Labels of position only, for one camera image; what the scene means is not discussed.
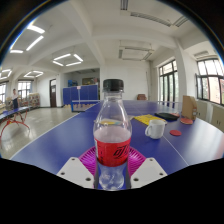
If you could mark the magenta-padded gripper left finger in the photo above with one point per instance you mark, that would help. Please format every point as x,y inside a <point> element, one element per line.
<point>75,170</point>

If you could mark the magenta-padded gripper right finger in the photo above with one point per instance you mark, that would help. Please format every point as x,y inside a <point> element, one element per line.
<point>148,170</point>

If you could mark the clear red-label drink bottle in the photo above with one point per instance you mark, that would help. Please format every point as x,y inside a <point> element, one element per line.
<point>112,140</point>

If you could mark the white mug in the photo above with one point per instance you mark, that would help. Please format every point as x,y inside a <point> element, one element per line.
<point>155,128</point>

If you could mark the yellow book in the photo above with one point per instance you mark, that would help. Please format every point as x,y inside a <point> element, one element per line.
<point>146,119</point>

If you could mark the black table tennis paddle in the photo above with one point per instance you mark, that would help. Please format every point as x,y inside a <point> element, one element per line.
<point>166,116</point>

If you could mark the red table tennis paddle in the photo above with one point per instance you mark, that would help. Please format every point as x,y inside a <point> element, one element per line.
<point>176,114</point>
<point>186,121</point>

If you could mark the brown armchair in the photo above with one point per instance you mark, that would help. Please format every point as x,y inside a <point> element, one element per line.
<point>141,97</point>

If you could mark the brown cardboard box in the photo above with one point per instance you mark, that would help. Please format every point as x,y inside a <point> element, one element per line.
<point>189,107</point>

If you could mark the folded blue tennis table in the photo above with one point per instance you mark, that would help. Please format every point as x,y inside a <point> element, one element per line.
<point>80,94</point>

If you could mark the dark doorway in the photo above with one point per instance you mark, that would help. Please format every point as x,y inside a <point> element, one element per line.
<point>53,93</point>

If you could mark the beige floor cabinet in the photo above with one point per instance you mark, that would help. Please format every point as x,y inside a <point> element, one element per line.
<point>202,110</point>
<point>218,117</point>

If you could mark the shelf unit with goods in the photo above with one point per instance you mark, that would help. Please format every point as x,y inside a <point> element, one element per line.
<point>34,100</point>

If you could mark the blue table with red legs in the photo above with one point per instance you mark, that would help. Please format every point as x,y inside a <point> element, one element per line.
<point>11,115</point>

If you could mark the person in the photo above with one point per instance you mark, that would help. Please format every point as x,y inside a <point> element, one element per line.
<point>15,98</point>

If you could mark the ceiling light strips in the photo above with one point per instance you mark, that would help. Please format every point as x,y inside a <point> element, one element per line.
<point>68,60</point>

